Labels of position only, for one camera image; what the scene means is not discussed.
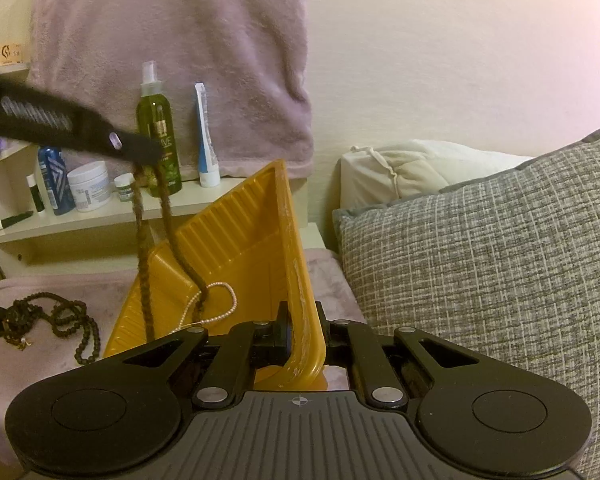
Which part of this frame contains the pink fleece blanket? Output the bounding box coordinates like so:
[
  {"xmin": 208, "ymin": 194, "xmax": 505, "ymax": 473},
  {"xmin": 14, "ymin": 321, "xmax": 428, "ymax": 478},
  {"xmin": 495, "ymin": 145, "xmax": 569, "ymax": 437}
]
[{"xmin": 0, "ymin": 250, "xmax": 366, "ymax": 463}]

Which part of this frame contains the grey woven pillow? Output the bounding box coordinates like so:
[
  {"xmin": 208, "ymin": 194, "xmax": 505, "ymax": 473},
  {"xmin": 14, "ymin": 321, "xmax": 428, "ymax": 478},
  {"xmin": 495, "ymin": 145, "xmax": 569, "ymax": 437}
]
[{"xmin": 332, "ymin": 124, "xmax": 600, "ymax": 480}]

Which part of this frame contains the pink hanging towel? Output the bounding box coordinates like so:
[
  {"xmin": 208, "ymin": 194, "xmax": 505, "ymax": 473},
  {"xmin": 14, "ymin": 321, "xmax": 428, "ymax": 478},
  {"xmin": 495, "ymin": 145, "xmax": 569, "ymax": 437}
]
[{"xmin": 27, "ymin": 0, "xmax": 315, "ymax": 181}]

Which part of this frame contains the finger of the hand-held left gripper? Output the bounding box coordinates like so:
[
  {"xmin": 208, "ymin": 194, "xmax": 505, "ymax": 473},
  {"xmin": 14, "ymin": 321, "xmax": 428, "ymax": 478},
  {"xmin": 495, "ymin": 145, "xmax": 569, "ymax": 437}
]
[{"xmin": 80, "ymin": 109, "xmax": 159, "ymax": 167}]

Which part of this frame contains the small green-label jar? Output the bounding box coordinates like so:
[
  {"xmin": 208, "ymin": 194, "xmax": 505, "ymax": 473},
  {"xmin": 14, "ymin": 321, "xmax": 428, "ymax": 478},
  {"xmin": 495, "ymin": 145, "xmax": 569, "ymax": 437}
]
[{"xmin": 114, "ymin": 172, "xmax": 137, "ymax": 202}]

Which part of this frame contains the blue spray bottle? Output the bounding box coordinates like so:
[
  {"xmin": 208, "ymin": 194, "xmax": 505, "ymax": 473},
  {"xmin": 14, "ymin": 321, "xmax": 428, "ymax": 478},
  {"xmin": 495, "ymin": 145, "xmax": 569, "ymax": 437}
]
[{"xmin": 36, "ymin": 146, "xmax": 76, "ymax": 216}]

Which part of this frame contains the blue and white tube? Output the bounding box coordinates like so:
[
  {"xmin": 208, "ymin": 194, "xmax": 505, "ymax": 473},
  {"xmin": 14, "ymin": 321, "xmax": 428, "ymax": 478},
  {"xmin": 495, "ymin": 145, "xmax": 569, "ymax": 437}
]
[{"xmin": 194, "ymin": 82, "xmax": 221, "ymax": 188}]

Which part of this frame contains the white cream jar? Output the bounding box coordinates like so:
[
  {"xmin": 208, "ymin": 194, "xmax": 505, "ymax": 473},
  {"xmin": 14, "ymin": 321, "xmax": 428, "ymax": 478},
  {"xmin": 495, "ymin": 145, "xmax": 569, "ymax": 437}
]
[{"xmin": 67, "ymin": 161, "xmax": 112, "ymax": 212}]

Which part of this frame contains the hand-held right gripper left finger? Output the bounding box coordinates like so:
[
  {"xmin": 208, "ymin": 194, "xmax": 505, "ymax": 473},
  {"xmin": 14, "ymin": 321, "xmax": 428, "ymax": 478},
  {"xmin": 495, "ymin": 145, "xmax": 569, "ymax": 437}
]
[{"xmin": 105, "ymin": 302, "xmax": 297, "ymax": 409}]

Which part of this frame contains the white pearl necklace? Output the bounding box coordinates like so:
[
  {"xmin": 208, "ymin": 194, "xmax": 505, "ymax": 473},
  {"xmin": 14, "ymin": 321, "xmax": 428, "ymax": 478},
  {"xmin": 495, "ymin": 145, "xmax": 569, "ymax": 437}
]
[{"xmin": 167, "ymin": 281, "xmax": 238, "ymax": 336}]

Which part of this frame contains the dark green white-capped tube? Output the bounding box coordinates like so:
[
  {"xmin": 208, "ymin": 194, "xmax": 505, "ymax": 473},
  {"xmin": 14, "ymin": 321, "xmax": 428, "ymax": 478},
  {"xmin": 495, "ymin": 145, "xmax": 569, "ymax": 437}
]
[{"xmin": 0, "ymin": 210, "xmax": 35, "ymax": 231}]

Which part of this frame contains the cream pillow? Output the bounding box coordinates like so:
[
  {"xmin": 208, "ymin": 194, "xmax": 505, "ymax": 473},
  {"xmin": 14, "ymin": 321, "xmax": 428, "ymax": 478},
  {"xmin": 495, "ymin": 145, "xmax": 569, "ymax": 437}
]
[{"xmin": 340, "ymin": 139, "xmax": 536, "ymax": 211}]

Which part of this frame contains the brown small-bead necklace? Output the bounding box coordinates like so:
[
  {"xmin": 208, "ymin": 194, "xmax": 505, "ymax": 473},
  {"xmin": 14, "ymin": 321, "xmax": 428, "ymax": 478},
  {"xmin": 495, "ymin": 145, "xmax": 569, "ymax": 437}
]
[{"xmin": 130, "ymin": 160, "xmax": 211, "ymax": 348}]

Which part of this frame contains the dark large-bead necklace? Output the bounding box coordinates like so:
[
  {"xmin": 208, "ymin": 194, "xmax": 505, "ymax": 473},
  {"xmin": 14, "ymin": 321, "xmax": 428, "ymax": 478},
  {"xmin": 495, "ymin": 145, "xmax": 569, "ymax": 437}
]
[{"xmin": 0, "ymin": 297, "xmax": 101, "ymax": 367}]

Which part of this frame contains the orange plastic tray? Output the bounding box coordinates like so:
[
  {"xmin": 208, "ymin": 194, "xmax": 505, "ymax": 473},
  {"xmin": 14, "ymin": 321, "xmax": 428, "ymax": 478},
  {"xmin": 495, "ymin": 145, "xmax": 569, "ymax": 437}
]
[{"xmin": 102, "ymin": 159, "xmax": 327, "ymax": 391}]

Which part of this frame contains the green spray bottle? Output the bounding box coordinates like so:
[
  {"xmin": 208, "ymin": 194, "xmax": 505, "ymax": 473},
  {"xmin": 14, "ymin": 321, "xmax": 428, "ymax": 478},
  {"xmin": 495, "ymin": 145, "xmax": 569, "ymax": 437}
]
[{"xmin": 136, "ymin": 61, "xmax": 183, "ymax": 198}]

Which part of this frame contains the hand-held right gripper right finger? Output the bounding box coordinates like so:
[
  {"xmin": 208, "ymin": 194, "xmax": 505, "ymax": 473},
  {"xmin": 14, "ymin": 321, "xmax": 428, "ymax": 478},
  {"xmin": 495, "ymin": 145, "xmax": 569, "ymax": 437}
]
[{"xmin": 314, "ymin": 302, "xmax": 496, "ymax": 407}]

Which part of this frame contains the white green lip balm stick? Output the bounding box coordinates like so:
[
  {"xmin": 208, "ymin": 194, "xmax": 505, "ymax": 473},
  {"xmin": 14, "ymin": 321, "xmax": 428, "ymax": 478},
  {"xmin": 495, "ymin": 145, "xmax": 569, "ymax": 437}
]
[{"xmin": 26, "ymin": 173, "xmax": 46, "ymax": 213}]

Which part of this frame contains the cream printed carton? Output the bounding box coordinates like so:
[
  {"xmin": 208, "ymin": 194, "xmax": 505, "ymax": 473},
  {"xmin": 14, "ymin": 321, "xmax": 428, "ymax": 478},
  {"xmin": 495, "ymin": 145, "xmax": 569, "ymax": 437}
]
[{"xmin": 0, "ymin": 42, "xmax": 23, "ymax": 68}]

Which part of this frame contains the cream corner shelf unit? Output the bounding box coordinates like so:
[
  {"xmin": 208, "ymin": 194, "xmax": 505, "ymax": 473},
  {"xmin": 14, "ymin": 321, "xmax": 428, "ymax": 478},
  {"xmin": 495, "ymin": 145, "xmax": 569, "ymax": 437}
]
[{"xmin": 0, "ymin": 7, "xmax": 326, "ymax": 281}]

